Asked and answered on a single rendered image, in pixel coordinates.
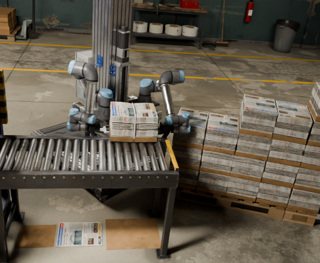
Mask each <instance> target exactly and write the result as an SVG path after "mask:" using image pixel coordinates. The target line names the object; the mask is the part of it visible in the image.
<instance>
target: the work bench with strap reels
mask: <svg viewBox="0 0 320 263"><path fill-rule="evenodd" d="M134 4H137V5H134ZM152 5H153V3H151V2H143V3H135V2H134V1H132V17H131V33H130V45H133V44H132V36H136V37H152V38H168V39H184V40H193V43H196V40H200V45H199V48H198V49H199V50H202V49H201V48H202V41H203V34H204V27H205V21H206V14H208V11H207V10H200V9H201V6H199V1H193V0H192V1H191V0H181V1H180V5H176V4H170V5H173V6H175V7H174V8H173V7H168V6H166V5H163V4H159V8H158V11H160V12H167V13H181V14H194V15H197V18H196V25H195V26H189V25H185V26H179V25H173V24H168V25H166V27H165V30H163V24H161V23H150V28H149V29H147V23H146V22H142V21H133V20H134V10H147V11H157V7H152ZM200 15H204V17H203V24H202V31H201V36H199V35H198V23H199V16H200Z"/></svg>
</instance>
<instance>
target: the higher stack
mask: <svg viewBox="0 0 320 263"><path fill-rule="evenodd" d="M309 102H310V104H311V106H312V108H313V110H314V112H315V114H316V116H319V117H320V83H319V82H316V83H315V85H314V87H313V90H312V93H311V97H310V100H309ZM307 108H308V110H309V113H310V116H311V118H312V121H313V123H312V125H311V129H310V131H309V134H308V136H307V138H308V140H309V141H314V142H320V122H318V121H315V119H314V117H313V115H312V113H311V110H310V108H309V106H307ZM301 163H303V164H308V165H314V166H320V147H316V146H310V145H307V143H306V144H305V149H304V151H303V157H302V161H301ZM294 185H300V186H305V187H310V188H316V189H320V171H317V170H311V169H305V168H301V167H299V169H298V172H297V176H296V178H295V180H294ZM288 205H291V206H297V207H302V208H307V209H312V210H317V211H319V208H320V193H315V192H309V191H305V190H300V189H294V188H291V191H290V196H289V200H288ZM316 217H317V214H314V213H309V212H304V211H298V210H293V209H288V208H286V209H285V214H284V216H283V220H285V221H290V222H295V223H300V224H305V225H310V226H313V225H314V222H315V220H316Z"/></svg>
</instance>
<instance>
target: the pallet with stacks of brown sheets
mask: <svg viewBox="0 0 320 263"><path fill-rule="evenodd" d="M18 31H21V27H17V19H16V9H15V8H8V7H0V35H6V36H7V39H0V41H11V42H15V40H16V39H15V35H18Z"/></svg>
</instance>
